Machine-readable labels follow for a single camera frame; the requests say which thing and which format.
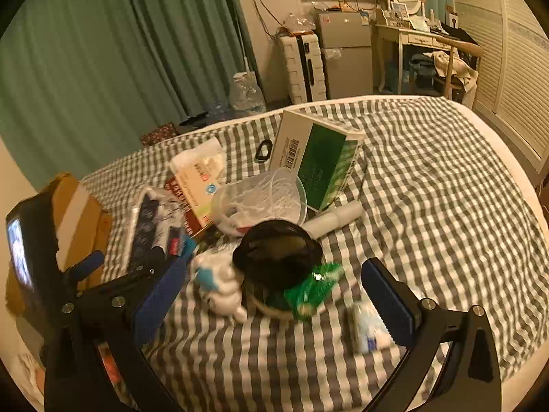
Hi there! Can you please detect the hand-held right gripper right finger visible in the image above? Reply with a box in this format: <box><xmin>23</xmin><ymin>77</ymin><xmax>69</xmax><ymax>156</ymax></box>
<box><xmin>360</xmin><ymin>257</ymin><xmax>502</xmax><ymax>412</ymax></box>

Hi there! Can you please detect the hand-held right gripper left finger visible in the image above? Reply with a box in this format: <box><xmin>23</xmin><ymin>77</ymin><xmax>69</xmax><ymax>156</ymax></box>
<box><xmin>43</xmin><ymin>257</ymin><xmax>189</xmax><ymax>412</ymax></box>

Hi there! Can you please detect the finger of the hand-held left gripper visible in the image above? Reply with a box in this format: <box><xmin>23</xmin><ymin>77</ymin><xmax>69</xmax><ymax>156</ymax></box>
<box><xmin>69</xmin><ymin>250</ymin><xmax>106</xmax><ymax>284</ymax></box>
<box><xmin>122</xmin><ymin>247</ymin><xmax>169</xmax><ymax>286</ymax></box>

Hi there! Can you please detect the brown cardboard box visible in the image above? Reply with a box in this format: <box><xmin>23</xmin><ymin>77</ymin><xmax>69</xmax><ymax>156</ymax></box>
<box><xmin>6</xmin><ymin>172</ymin><xmax>114</xmax><ymax>318</ymax></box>

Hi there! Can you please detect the blue and black packet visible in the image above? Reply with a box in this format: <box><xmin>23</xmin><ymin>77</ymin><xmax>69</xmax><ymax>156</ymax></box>
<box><xmin>126</xmin><ymin>186</ymin><xmax>198</xmax><ymax>275</ymax></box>

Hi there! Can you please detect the red and cream notebook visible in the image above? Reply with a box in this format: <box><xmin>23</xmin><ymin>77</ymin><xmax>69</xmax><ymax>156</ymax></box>
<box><xmin>164</xmin><ymin>172</ymin><xmax>224</xmax><ymax>239</ymax></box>

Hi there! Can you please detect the white tube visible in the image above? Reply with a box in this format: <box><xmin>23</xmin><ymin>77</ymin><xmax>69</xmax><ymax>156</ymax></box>
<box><xmin>305</xmin><ymin>201</ymin><xmax>364</xmax><ymax>239</ymax></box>

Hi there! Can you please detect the beige tape roll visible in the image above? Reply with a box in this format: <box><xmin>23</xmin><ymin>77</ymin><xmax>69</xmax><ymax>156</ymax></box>
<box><xmin>242</xmin><ymin>281</ymin><xmax>301</xmax><ymax>322</ymax></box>

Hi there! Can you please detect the green and white carton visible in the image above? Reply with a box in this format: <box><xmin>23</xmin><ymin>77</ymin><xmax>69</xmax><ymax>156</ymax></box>
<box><xmin>268</xmin><ymin>109</ymin><xmax>367</xmax><ymax>213</ymax></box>

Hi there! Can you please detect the small tissue packet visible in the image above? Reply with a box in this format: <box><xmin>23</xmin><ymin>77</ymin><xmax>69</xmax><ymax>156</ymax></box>
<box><xmin>349</xmin><ymin>300</ymin><xmax>395</xmax><ymax>355</ymax></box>

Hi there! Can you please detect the white plush toy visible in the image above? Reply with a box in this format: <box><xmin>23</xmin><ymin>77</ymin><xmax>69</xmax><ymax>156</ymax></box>
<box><xmin>189</xmin><ymin>249</ymin><xmax>249</xmax><ymax>323</ymax></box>

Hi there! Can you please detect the green snack packet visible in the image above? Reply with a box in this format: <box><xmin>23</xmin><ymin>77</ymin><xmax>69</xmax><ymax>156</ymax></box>
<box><xmin>284</xmin><ymin>262</ymin><xmax>346</xmax><ymax>322</ymax></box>

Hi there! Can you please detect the grey checked bed sheet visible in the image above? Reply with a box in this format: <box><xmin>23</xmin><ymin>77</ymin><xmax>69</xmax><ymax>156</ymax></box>
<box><xmin>79</xmin><ymin>96</ymin><xmax>543</xmax><ymax>412</ymax></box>

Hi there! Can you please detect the white soft packet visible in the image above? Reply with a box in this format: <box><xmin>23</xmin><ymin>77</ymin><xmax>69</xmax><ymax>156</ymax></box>
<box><xmin>169</xmin><ymin>136</ymin><xmax>226</xmax><ymax>181</ymax></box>

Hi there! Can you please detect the black round bowl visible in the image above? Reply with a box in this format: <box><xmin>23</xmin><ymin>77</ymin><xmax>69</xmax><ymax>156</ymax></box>
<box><xmin>232</xmin><ymin>220</ymin><xmax>323</xmax><ymax>293</ymax></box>

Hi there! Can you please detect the patterned dark box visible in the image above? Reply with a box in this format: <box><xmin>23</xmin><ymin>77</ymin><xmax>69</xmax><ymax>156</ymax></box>
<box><xmin>141</xmin><ymin>122</ymin><xmax>178</xmax><ymax>147</ymax></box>

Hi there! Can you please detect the clear plastic cup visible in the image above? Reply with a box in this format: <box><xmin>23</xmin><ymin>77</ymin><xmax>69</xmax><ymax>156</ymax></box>
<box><xmin>211</xmin><ymin>167</ymin><xmax>309</xmax><ymax>237</ymax></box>

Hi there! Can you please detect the black flat item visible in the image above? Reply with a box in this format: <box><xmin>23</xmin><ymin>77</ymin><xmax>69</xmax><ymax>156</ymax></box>
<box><xmin>177</xmin><ymin>113</ymin><xmax>211</xmax><ymax>128</ymax></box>

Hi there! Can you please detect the crushed blue plastic bottle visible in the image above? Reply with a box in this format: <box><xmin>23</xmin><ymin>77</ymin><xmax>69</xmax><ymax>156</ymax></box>
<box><xmin>201</xmin><ymin>101</ymin><xmax>234</xmax><ymax>121</ymax></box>

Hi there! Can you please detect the large clear water bottle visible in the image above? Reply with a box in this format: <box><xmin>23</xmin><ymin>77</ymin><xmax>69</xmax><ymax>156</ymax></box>
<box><xmin>229</xmin><ymin>71</ymin><xmax>267</xmax><ymax>114</ymax></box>

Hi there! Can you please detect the green curtain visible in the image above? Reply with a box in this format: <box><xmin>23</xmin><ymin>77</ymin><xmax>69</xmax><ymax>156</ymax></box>
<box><xmin>0</xmin><ymin>0</ymin><xmax>258</xmax><ymax>168</ymax></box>

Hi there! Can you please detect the thin white pole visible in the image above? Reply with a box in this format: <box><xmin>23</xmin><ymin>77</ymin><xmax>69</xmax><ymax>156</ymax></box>
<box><xmin>235</xmin><ymin>9</ymin><xmax>257</xmax><ymax>89</ymax></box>

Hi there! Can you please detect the dark bag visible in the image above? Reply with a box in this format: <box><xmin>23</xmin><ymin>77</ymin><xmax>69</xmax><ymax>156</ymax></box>
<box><xmin>407</xmin><ymin>54</ymin><xmax>436</xmax><ymax>80</ymax></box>

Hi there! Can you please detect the cream cloth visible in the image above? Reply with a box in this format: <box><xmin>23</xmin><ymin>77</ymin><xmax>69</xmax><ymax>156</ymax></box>
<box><xmin>431</xmin><ymin>50</ymin><xmax>480</xmax><ymax>93</ymax></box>

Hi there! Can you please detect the white suitcase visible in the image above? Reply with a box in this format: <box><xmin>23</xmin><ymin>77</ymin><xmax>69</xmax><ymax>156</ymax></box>
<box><xmin>279</xmin><ymin>32</ymin><xmax>327</xmax><ymax>104</ymax></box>

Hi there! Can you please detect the grey mini fridge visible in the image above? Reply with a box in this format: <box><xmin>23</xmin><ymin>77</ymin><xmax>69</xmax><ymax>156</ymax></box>
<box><xmin>316</xmin><ymin>11</ymin><xmax>375</xmax><ymax>100</ymax></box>

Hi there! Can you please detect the cream dressing table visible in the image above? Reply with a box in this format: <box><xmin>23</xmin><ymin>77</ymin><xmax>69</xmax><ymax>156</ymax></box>
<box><xmin>375</xmin><ymin>21</ymin><xmax>455</xmax><ymax>95</ymax></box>

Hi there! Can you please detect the white louvered wardrobe door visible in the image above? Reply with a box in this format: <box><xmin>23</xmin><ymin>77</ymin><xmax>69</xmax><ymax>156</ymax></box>
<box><xmin>446</xmin><ymin>0</ymin><xmax>549</xmax><ymax>176</ymax></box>

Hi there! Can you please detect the black garment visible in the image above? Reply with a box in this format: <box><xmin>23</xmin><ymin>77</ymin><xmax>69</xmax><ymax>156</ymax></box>
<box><xmin>440</xmin><ymin>21</ymin><xmax>479</xmax><ymax>46</ymax></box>

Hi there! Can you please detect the clear plastic bag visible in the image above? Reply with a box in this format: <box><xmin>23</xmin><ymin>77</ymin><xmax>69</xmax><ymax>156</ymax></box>
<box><xmin>283</xmin><ymin>12</ymin><xmax>316</xmax><ymax>35</ymax></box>

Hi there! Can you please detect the dark wall cable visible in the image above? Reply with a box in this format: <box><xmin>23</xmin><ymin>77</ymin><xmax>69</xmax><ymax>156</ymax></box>
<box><xmin>251</xmin><ymin>0</ymin><xmax>279</xmax><ymax>41</ymax></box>

